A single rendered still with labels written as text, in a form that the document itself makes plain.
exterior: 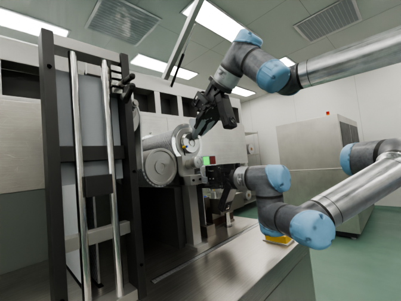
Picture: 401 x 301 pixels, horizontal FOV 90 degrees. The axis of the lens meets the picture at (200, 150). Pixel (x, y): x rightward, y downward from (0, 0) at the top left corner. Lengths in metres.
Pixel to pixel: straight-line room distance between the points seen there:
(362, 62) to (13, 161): 1.02
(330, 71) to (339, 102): 4.51
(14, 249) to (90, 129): 0.54
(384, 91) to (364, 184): 4.52
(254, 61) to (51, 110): 0.45
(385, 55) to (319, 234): 0.41
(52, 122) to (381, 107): 4.96
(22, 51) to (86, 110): 0.54
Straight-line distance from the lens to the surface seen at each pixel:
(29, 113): 0.91
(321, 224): 0.49
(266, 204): 0.59
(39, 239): 0.91
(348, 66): 0.63
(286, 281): 0.75
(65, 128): 0.47
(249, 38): 0.61
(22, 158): 0.89
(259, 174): 0.59
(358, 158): 0.81
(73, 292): 0.65
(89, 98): 0.50
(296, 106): 5.37
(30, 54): 0.99
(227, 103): 0.65
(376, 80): 5.13
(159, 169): 0.66
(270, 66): 0.55
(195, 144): 0.73
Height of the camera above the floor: 1.17
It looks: 4 degrees up
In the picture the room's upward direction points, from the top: 6 degrees counter-clockwise
